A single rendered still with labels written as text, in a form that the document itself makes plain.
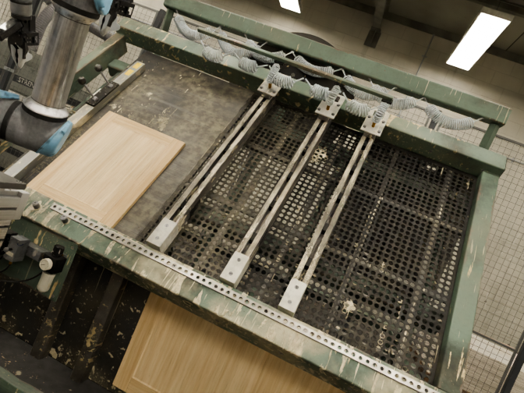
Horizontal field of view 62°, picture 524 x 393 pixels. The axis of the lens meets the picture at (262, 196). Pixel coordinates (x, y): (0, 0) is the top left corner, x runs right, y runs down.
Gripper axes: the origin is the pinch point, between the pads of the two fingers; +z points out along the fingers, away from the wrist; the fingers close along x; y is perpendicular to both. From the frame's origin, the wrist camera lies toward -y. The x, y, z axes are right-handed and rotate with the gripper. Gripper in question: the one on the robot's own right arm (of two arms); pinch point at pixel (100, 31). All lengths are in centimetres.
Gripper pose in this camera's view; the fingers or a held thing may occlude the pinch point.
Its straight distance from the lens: 177.5
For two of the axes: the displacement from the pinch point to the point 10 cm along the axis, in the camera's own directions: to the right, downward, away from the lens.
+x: -6.3, -6.4, 4.3
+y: 6.3, -0.9, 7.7
